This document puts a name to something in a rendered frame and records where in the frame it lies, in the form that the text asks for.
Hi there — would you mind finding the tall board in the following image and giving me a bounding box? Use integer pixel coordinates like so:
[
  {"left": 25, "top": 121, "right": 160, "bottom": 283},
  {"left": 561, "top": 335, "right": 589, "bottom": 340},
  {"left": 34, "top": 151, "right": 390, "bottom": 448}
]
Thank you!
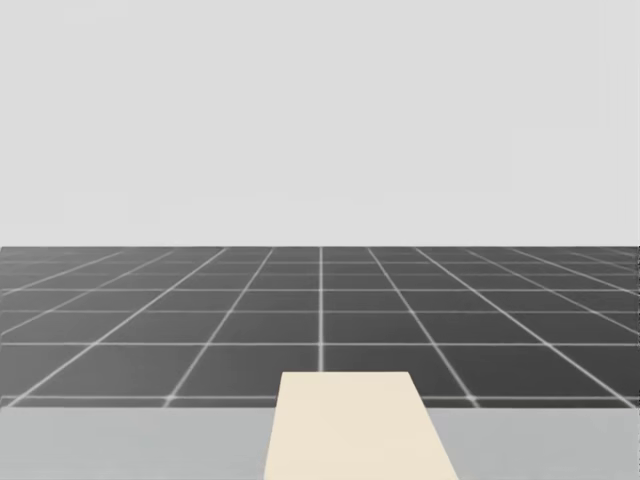
[{"left": 262, "top": 370, "right": 460, "bottom": 480}]

